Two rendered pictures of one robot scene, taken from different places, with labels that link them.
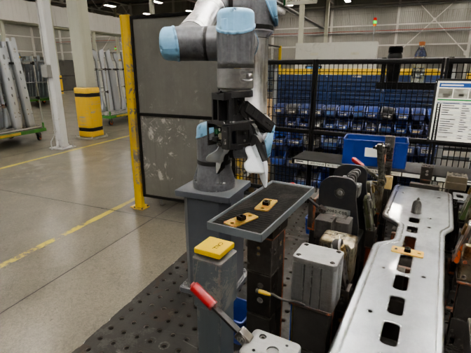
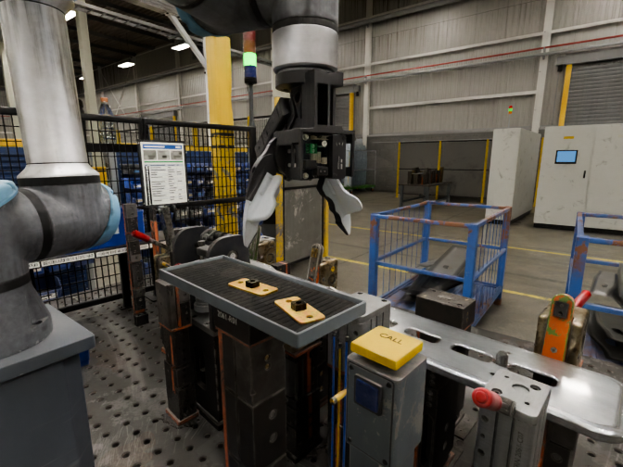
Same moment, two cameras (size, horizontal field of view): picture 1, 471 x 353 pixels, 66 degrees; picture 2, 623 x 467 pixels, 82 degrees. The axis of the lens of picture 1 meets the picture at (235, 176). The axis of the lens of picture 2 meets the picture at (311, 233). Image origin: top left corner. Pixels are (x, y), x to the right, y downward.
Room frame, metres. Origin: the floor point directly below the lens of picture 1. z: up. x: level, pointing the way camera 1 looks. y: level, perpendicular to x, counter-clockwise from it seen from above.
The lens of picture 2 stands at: (0.65, 0.43, 1.36)
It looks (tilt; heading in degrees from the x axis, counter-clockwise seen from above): 12 degrees down; 285
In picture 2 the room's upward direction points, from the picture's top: straight up
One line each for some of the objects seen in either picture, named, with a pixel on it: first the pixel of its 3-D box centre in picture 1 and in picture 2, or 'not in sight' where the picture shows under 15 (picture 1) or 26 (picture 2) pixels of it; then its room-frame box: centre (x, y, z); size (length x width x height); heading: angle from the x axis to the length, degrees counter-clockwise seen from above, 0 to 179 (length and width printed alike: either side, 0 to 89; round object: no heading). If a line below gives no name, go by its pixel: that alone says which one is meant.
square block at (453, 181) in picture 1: (450, 213); not in sight; (1.51, -0.96, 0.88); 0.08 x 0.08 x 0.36; 61
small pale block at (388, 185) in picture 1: (383, 216); not in sight; (1.46, -0.64, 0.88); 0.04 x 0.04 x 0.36; 61
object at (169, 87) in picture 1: (183, 121); not in sight; (3.57, 0.51, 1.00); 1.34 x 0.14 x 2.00; 67
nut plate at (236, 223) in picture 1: (241, 218); (298, 306); (0.78, -0.01, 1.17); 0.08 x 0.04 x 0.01; 135
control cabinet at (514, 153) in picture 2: not in sight; (514, 166); (-1.84, -9.03, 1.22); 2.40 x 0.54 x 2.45; 64
